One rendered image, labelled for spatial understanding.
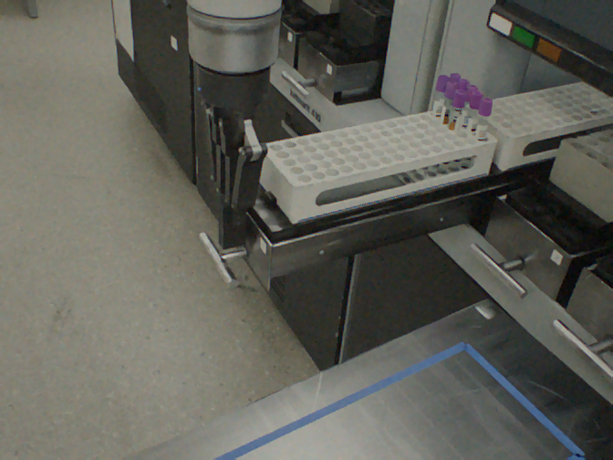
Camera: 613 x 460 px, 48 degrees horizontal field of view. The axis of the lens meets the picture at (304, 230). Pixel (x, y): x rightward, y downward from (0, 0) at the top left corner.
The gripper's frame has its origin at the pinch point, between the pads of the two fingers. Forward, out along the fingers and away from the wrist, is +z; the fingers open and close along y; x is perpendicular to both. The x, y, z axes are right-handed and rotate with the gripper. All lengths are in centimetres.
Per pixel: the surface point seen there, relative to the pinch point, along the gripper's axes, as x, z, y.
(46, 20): -22, 80, 282
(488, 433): -7.2, -2.0, -37.9
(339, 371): 0.9, -2.0, -27.0
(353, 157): -15.2, -6.2, -1.2
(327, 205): -9.9, -2.8, -4.8
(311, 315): -33, 57, 33
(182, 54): -33, 30, 113
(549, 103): -50, -6, 1
